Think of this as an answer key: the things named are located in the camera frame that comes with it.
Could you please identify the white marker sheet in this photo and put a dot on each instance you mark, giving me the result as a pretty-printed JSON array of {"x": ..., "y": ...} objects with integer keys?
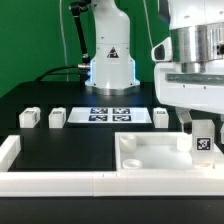
[{"x": 109, "y": 115}]

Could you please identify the white square tabletop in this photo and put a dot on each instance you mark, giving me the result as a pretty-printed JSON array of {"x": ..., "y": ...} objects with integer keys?
[{"x": 162, "y": 151}]

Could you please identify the white U-shaped obstacle fence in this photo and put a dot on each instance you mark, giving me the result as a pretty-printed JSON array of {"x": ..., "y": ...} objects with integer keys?
[{"x": 113, "y": 183}]

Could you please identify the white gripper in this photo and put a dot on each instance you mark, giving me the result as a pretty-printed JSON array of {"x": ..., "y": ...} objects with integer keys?
[{"x": 203, "y": 91}]

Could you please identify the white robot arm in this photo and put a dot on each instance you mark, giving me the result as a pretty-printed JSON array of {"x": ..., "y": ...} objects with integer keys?
[{"x": 189, "y": 63}]

